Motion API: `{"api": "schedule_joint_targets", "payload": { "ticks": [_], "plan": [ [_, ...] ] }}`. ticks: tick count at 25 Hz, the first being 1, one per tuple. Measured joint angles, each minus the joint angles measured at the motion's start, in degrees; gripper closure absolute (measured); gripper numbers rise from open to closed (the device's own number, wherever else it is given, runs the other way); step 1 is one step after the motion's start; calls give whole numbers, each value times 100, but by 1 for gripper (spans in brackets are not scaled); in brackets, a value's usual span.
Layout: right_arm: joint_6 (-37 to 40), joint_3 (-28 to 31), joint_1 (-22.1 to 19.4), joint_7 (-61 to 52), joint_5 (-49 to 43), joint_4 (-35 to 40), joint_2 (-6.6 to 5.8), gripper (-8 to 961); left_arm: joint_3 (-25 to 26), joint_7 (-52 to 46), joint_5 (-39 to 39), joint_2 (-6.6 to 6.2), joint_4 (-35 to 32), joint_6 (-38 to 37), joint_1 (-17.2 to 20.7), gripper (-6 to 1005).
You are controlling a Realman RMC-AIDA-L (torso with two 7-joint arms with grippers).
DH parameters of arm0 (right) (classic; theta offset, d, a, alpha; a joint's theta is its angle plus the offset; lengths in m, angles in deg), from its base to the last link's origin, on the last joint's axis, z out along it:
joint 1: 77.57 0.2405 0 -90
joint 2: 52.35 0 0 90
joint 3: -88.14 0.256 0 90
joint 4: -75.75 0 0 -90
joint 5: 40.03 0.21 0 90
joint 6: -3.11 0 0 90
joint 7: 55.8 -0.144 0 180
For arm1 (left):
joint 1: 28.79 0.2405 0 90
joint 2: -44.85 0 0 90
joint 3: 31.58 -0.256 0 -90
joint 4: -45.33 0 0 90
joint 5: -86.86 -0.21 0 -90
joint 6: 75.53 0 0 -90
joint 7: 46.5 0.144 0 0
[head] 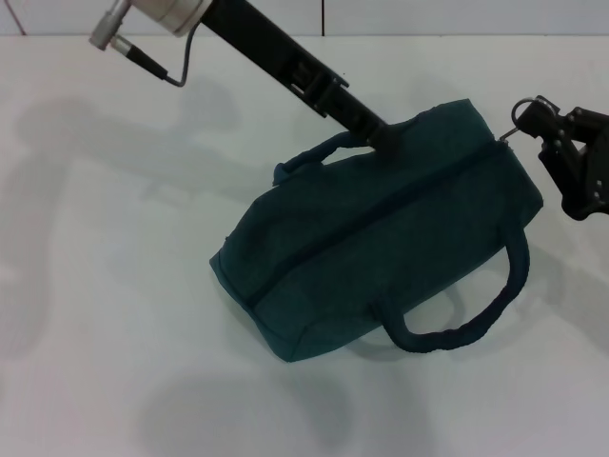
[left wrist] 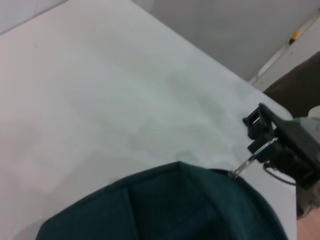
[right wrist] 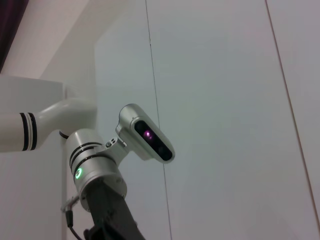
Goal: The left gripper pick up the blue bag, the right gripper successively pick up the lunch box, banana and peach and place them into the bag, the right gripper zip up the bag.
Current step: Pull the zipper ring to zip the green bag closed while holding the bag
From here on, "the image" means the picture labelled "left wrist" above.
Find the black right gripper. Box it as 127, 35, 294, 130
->
242, 102, 320, 191

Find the dark blue fabric bag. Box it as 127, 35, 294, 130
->
36, 161, 289, 240

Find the person forearm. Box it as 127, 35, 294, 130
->
296, 208, 320, 240

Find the dark olive clothing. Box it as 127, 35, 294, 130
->
263, 51, 320, 118

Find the small yellow black object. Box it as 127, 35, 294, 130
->
288, 29, 301, 46

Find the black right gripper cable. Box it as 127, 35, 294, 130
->
263, 161, 298, 186

